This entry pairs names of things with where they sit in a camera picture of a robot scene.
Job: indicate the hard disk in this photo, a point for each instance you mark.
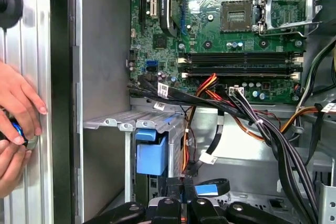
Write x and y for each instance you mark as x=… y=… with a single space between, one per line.
x=152 y=155

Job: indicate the metal disk bay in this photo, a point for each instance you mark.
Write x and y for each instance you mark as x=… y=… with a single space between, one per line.
x=152 y=117

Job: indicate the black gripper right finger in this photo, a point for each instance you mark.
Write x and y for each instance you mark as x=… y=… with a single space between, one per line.
x=202 y=211

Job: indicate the green motherboard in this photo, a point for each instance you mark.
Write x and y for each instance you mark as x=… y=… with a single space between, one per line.
x=204 y=24

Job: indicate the person's left hand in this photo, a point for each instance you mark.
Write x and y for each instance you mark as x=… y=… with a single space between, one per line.
x=18 y=95

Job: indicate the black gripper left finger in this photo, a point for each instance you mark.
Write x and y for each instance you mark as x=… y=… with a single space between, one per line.
x=168 y=211

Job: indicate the black PC case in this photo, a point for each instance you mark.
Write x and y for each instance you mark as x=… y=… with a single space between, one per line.
x=105 y=51

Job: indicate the blue data port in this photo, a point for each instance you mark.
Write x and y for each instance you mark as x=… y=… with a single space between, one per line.
x=151 y=64

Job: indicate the black RAM slot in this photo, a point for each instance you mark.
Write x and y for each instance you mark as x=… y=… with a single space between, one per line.
x=241 y=58
x=241 y=72

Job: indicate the CPU socket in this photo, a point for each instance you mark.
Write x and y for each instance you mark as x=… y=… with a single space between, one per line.
x=235 y=11

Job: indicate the black graphics card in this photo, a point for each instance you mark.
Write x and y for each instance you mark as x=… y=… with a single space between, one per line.
x=165 y=3

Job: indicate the blue expansion slot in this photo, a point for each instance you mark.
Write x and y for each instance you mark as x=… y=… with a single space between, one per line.
x=183 y=11

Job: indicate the metal locking lever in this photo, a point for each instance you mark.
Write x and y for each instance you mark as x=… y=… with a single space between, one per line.
x=283 y=33

